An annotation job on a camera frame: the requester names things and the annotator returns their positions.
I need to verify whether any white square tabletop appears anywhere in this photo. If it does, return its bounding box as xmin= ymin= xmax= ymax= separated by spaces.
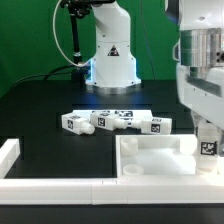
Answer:
xmin=116 ymin=134 xmax=224 ymax=176

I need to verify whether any white U-shaped fence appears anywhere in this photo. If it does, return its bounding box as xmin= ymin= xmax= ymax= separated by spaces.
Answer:
xmin=0 ymin=139 xmax=224 ymax=205

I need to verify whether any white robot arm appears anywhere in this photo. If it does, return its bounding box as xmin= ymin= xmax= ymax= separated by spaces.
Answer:
xmin=83 ymin=0 xmax=224 ymax=132

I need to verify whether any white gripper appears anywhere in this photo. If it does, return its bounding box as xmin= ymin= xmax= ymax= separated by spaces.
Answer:
xmin=172 ymin=44 xmax=224 ymax=136

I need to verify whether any black cable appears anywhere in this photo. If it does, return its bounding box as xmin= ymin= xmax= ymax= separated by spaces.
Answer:
xmin=6 ymin=64 xmax=84 ymax=93

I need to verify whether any white tag sheet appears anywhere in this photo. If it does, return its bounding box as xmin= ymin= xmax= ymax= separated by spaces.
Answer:
xmin=73 ymin=109 xmax=152 ymax=119

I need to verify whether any white cable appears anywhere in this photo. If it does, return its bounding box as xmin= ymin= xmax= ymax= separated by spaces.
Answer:
xmin=52 ymin=0 xmax=91 ymax=67

